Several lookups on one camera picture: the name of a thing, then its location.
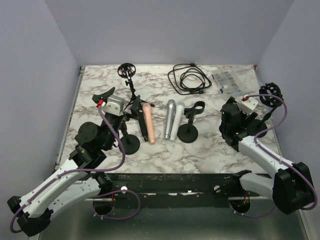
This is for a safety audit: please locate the black mounting rail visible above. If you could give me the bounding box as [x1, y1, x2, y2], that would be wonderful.
[81, 170, 290, 214]

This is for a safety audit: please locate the silver microphone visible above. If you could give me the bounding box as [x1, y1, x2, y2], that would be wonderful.
[164, 99, 176, 140]

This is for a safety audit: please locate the black round-base mic stand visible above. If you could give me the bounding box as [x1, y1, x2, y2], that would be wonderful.
[119, 118, 140, 155]

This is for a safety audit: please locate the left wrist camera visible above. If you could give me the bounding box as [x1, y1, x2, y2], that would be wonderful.
[101, 95, 125, 117]

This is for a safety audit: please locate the black microphone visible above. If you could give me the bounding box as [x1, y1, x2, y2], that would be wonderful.
[138, 109, 149, 142]

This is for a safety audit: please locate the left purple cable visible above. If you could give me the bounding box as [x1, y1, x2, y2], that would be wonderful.
[9, 106, 141, 233]

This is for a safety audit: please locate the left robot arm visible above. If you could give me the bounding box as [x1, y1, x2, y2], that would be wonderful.
[7, 87, 140, 237]

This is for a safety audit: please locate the beige microphone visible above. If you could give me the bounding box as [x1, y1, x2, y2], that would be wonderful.
[142, 103, 156, 144]

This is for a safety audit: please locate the white microphone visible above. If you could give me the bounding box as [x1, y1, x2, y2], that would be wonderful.
[169, 102, 185, 142]

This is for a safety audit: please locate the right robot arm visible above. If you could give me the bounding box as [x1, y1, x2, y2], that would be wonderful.
[219, 96, 318, 215]

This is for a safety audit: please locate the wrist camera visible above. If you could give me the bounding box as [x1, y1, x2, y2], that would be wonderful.
[238, 96, 259, 115]
[101, 95, 125, 117]

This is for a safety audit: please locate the black coiled cable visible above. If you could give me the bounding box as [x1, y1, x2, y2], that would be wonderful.
[167, 63, 213, 96]

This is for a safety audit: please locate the round-base stand with clip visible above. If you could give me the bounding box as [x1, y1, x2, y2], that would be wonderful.
[177, 101, 206, 144]

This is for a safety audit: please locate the round-base stand with shockmount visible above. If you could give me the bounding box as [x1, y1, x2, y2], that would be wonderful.
[246, 82, 283, 138]

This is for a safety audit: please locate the clear plastic organizer box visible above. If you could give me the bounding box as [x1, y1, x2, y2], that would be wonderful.
[211, 69, 243, 98]

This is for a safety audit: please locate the black tripod mic stand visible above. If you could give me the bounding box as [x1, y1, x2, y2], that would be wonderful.
[117, 63, 156, 111]

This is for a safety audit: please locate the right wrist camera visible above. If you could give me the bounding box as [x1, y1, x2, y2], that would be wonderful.
[238, 96, 259, 115]

